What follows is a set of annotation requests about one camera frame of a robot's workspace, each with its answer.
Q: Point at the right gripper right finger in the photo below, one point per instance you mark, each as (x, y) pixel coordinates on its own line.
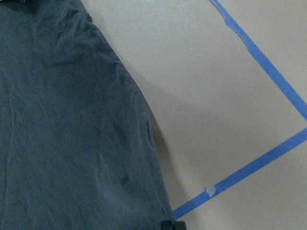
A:
(180, 225)

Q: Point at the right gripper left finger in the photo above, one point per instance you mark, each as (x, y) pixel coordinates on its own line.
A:
(167, 225)

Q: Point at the black graphic t-shirt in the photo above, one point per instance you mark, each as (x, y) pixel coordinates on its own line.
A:
(76, 146)

